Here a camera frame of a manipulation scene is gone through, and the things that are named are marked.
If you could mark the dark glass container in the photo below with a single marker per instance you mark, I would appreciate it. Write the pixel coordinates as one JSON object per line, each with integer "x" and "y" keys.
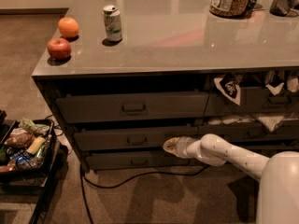
{"x": 283, "y": 7}

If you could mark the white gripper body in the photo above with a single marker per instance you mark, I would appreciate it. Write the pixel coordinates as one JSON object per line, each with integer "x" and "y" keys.
{"x": 182, "y": 147}

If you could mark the grey drawer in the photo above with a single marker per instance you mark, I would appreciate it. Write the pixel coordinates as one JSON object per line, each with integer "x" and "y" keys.
{"x": 253, "y": 131}
{"x": 252, "y": 100}
{"x": 273, "y": 145}
{"x": 130, "y": 138}
{"x": 132, "y": 106}
{"x": 136, "y": 159}

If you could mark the grey counter cabinet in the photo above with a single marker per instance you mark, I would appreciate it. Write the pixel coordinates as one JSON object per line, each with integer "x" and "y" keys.
{"x": 166, "y": 46}

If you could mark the white green soda can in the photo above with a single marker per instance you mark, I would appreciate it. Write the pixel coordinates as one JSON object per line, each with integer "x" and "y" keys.
{"x": 112, "y": 22}

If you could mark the black white chip bag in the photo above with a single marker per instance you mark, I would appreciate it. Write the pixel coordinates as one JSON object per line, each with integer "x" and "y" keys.
{"x": 229, "y": 86}

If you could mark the white packets in drawer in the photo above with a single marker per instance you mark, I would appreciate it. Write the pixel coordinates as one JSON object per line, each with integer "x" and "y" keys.
{"x": 270, "y": 121}

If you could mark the orange fruit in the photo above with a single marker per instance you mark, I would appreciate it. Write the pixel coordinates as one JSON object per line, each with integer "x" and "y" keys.
{"x": 68, "y": 27}

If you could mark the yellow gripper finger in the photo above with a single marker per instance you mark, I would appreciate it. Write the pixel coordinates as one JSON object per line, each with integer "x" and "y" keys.
{"x": 172, "y": 146}

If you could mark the red apple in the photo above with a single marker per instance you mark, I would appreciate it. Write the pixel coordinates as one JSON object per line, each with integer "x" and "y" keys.
{"x": 59, "y": 48}

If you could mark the black bin of snacks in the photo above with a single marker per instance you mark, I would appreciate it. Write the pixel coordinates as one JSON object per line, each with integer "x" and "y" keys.
{"x": 26, "y": 147}

